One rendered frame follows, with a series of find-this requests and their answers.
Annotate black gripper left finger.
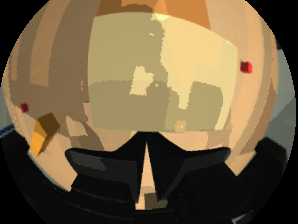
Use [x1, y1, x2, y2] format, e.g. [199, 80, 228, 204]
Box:
[64, 131, 148, 204]

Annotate small red block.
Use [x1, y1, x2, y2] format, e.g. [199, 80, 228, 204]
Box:
[239, 61, 253, 73]
[21, 103, 28, 113]

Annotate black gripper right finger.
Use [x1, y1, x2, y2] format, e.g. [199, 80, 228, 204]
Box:
[148, 131, 231, 204]

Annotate yellow flat bar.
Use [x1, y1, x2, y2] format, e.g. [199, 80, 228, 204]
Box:
[31, 113, 61, 156]

